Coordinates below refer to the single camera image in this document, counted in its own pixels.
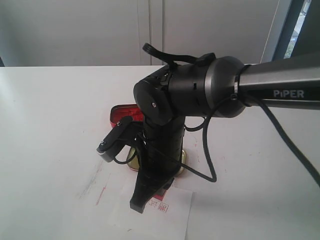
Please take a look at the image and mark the red stamp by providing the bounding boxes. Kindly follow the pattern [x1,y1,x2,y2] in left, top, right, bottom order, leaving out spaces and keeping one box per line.
[153,188,167,201]

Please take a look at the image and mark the white paper sheet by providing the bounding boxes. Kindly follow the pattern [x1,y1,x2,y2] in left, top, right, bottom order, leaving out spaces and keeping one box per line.
[108,179,193,240]

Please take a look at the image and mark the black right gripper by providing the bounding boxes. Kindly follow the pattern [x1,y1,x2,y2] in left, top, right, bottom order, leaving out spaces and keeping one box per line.
[129,116,185,214]

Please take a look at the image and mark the gold tin lid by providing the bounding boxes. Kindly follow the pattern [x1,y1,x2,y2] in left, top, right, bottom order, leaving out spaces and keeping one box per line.
[127,147,187,177]

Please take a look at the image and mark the white cabinet doors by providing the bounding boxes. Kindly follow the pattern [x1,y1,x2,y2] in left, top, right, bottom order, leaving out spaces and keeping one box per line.
[0,0,291,67]

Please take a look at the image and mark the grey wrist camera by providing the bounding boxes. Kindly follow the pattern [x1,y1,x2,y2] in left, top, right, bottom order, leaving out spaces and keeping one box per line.
[96,116,133,163]

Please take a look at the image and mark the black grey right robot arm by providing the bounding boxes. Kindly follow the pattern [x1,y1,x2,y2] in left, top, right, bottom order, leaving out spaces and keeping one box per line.
[129,52,320,213]

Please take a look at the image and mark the red ink pad tin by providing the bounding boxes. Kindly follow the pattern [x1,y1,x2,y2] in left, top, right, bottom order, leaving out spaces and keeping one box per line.
[109,104,144,128]

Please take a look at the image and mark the black camera cable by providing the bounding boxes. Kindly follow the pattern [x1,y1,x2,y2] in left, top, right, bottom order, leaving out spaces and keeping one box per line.
[113,42,320,187]

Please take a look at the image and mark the dark window frame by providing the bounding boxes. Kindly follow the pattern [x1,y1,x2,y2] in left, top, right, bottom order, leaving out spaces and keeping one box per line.
[271,0,320,61]

